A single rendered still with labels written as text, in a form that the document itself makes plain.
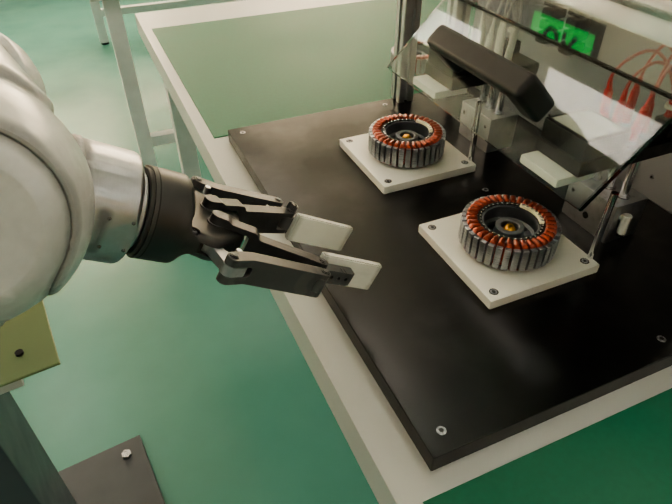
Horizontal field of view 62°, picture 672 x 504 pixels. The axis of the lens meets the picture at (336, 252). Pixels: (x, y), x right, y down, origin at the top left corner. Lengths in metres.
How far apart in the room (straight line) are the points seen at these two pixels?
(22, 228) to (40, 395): 1.46
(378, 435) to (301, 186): 0.39
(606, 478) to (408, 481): 0.17
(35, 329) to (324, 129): 0.52
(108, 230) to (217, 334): 1.24
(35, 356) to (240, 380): 0.93
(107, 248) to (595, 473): 0.44
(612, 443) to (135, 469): 1.09
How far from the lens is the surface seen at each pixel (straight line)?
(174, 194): 0.44
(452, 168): 0.82
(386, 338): 0.57
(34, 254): 0.22
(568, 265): 0.69
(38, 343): 0.67
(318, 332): 0.61
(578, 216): 0.78
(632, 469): 0.57
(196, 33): 1.48
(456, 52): 0.43
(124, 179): 0.43
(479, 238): 0.64
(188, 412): 1.50
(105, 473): 1.45
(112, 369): 1.65
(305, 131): 0.93
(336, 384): 0.56
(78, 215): 0.23
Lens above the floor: 1.20
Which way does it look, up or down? 39 degrees down
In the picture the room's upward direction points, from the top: straight up
